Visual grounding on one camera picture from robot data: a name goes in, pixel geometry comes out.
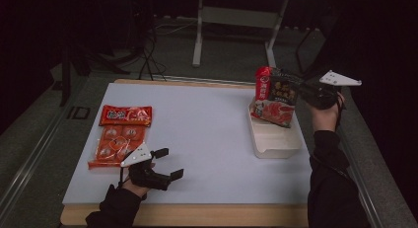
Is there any red and black sauce packet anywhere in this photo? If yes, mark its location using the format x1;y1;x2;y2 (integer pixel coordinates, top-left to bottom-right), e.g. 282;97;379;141
249;65;304;129

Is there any metal floor rail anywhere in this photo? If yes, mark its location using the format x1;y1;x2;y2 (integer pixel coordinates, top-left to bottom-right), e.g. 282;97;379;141
0;103;72;216
338;122;383;228
152;74;260;88

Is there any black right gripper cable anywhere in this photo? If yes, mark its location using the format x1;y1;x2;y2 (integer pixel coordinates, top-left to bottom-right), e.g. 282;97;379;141
334;91;347;132

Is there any person's right hand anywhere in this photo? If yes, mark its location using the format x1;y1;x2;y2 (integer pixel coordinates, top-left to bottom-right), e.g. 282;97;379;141
309;91;346;133

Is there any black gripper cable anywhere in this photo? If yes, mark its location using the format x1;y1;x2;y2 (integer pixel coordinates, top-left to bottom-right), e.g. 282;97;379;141
117;167;131;190
334;91;347;132

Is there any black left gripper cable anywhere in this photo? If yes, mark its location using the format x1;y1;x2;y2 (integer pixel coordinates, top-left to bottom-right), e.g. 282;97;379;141
117;167;131;190

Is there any white metal stand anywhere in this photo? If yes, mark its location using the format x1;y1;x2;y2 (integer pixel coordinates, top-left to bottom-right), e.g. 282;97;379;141
191;0;290;74

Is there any white plastic box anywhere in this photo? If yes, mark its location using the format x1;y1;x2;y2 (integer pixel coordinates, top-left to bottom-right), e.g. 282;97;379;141
247;96;304;159

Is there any black floor bracket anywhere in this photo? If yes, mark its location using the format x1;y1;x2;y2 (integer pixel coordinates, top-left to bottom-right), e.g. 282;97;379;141
67;106;91;120

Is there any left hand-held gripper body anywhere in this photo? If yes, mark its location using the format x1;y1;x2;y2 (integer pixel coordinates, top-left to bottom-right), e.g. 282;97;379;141
119;141;173;191

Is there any black floor cable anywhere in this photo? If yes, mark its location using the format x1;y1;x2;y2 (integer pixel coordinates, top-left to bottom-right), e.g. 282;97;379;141
137;34;167;81

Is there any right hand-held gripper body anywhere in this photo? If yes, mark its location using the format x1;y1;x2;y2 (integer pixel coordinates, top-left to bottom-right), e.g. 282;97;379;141
307;69;363;111

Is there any orange jelly cup packet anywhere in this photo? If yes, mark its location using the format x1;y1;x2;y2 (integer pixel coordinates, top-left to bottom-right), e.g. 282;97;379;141
88;104;153;171

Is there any white table mat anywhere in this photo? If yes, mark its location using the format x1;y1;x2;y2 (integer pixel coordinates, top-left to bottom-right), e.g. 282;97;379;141
62;82;314;205

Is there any white floor cable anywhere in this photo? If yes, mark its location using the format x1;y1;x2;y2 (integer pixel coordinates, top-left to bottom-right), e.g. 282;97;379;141
154;20;198;37

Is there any person's left hand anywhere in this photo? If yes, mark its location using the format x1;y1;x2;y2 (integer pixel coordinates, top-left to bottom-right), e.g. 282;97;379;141
121;180;153;198

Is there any black stand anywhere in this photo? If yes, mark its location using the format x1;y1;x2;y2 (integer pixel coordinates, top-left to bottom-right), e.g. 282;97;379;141
289;24;333;83
58;43;131;108

